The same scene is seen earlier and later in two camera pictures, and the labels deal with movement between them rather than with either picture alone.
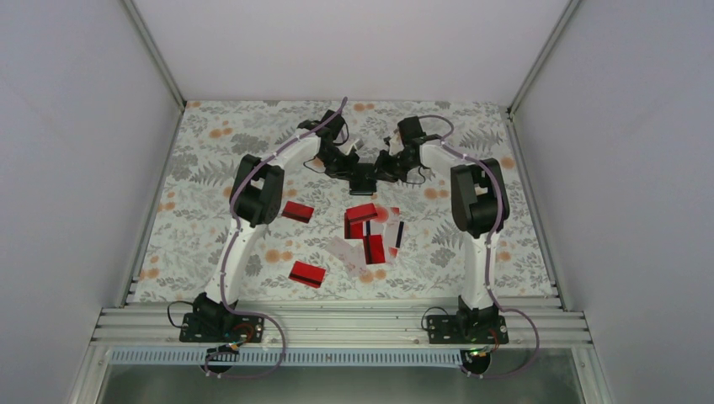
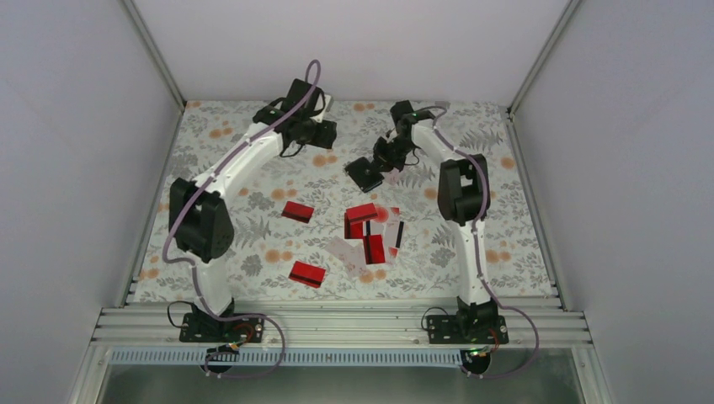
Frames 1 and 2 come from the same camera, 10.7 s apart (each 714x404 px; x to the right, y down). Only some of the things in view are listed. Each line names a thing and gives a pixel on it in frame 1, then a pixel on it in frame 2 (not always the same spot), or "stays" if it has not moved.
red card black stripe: [308, 274] stays
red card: [297, 212] stays
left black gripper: [345, 172] → [327, 136]
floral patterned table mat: [404, 244] stays
